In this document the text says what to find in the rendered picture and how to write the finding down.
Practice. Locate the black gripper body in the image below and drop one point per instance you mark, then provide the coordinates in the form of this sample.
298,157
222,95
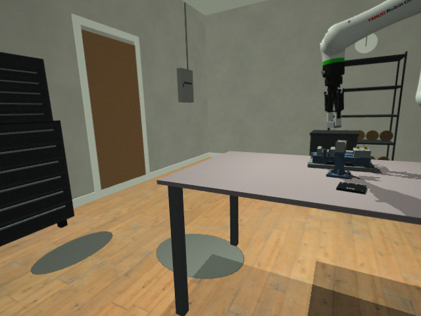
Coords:
335,81

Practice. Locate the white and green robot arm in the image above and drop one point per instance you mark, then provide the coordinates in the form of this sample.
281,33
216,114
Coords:
348,32

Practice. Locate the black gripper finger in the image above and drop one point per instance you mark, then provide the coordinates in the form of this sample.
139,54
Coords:
338,104
329,101

